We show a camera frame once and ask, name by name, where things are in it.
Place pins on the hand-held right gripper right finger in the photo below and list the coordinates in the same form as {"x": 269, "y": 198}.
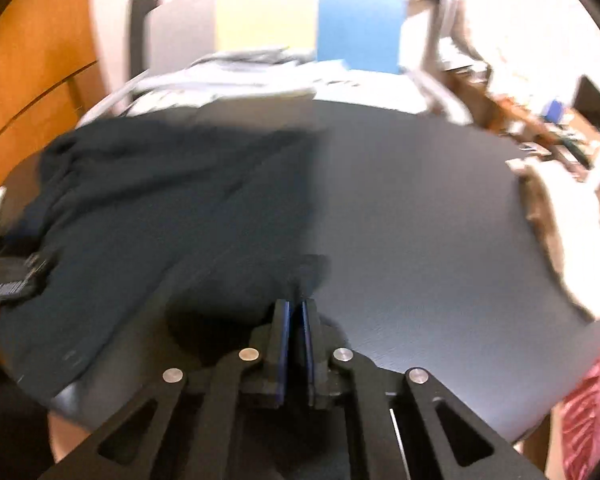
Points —
{"x": 308, "y": 360}

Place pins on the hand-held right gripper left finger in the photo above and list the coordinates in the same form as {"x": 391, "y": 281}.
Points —
{"x": 282, "y": 360}

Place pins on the black knitted sweater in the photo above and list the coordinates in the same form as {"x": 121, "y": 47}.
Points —
{"x": 155, "y": 210}

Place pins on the pile of grey clothes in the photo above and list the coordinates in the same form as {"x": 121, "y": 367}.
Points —
{"x": 230, "y": 77}

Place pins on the wooden wardrobe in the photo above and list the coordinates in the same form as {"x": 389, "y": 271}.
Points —
{"x": 30, "y": 60}

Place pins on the beige cloth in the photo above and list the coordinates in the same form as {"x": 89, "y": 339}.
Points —
{"x": 565, "y": 230}

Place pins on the person's pink knitted clothing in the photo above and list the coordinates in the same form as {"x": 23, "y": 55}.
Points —
{"x": 595, "y": 410}

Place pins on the grey chair back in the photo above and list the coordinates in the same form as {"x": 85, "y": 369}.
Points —
{"x": 180, "y": 30}

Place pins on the cluttered wooden desk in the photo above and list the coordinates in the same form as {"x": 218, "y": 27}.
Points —
{"x": 520, "y": 115}

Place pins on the yellow board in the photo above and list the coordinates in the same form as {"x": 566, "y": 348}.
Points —
{"x": 265, "y": 15}

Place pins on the black monitor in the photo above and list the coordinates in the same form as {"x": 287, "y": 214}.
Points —
{"x": 595, "y": 100}

